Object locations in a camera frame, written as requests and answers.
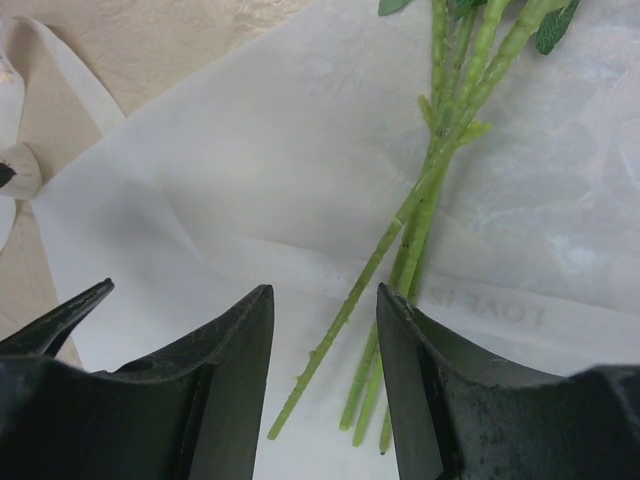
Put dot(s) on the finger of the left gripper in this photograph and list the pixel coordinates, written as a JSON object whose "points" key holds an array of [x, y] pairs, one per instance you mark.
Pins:
{"points": [[47, 334]]}

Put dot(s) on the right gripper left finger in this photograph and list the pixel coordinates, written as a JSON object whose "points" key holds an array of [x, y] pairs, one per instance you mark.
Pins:
{"points": [[190, 410]]}

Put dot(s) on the white wrapping paper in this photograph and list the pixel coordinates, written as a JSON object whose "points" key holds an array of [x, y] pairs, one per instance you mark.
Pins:
{"points": [[283, 163]]}

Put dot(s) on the cream printed ribbon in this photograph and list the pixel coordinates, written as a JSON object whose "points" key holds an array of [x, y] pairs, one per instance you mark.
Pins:
{"points": [[22, 175]]}

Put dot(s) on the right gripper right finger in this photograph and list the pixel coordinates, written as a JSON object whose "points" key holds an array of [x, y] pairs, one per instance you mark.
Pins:
{"points": [[459, 411]]}

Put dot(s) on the pink rose stem back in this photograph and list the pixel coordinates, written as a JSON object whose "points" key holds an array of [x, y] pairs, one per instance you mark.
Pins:
{"points": [[452, 29]]}

